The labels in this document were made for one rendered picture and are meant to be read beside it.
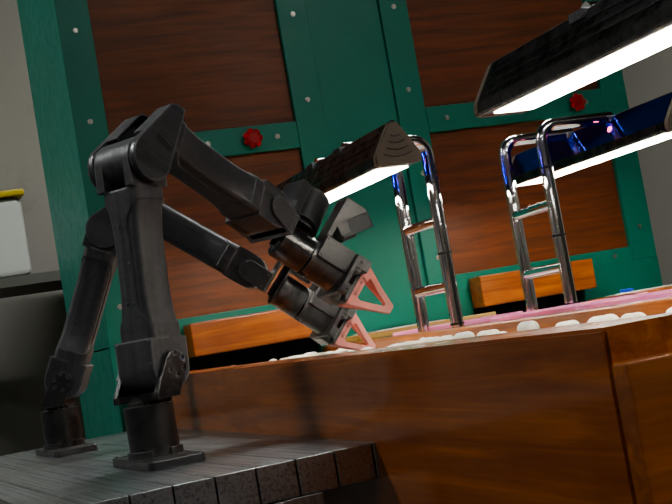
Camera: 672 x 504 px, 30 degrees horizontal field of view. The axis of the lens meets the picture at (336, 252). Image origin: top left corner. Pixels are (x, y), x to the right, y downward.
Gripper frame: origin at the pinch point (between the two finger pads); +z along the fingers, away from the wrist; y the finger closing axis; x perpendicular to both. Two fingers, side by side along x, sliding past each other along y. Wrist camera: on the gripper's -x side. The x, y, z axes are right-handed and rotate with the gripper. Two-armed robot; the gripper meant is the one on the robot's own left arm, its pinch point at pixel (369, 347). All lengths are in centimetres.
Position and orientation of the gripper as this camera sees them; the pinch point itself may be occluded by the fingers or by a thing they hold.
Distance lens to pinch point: 217.1
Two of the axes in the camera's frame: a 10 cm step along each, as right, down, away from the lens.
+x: -4.7, 8.4, -2.7
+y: -3.4, 1.1, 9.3
